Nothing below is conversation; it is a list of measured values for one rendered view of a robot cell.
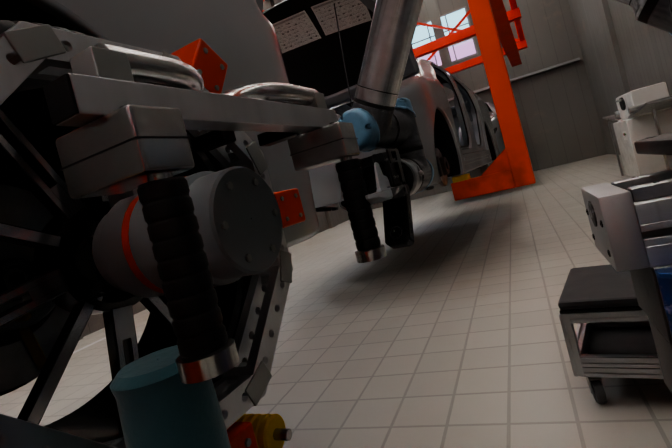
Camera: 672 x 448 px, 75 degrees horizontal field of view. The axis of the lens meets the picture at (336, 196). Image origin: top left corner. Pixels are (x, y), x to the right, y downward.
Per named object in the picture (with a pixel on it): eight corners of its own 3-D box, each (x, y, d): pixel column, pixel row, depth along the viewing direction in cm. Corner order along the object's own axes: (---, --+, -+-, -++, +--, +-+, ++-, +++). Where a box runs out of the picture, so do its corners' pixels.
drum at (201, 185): (183, 283, 66) (160, 193, 66) (299, 261, 57) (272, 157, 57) (98, 316, 54) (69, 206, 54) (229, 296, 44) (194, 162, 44)
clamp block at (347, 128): (310, 169, 69) (302, 137, 69) (361, 154, 65) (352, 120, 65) (294, 171, 64) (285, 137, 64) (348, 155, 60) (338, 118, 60)
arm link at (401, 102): (392, 94, 81) (406, 151, 81) (417, 96, 90) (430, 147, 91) (357, 107, 86) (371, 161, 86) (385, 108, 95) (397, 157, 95)
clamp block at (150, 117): (124, 193, 38) (108, 135, 38) (198, 168, 34) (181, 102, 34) (67, 201, 34) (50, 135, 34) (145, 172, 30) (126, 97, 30)
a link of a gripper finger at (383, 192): (356, 165, 61) (370, 164, 70) (366, 206, 61) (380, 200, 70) (377, 159, 60) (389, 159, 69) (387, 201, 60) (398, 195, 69)
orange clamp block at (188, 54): (188, 116, 77) (198, 79, 81) (221, 101, 73) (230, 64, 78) (156, 90, 72) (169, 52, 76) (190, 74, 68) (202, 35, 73)
